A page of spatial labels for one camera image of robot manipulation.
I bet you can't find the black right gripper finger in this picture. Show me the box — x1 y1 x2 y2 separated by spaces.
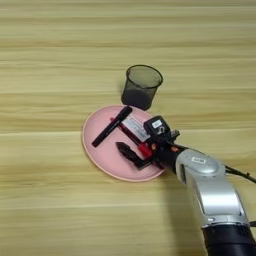
115 141 145 168
146 133 160 148

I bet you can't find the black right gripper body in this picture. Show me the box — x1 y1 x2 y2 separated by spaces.
137 129 188 174

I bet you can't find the white boxed eraser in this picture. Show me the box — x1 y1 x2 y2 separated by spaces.
121 115 151 143

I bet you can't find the pink round plate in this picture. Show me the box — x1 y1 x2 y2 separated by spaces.
81 105 167 183

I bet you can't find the black mesh pen cup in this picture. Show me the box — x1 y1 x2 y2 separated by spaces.
120 64 164 111

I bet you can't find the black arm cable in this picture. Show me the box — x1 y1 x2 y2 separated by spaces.
224 165 256 185

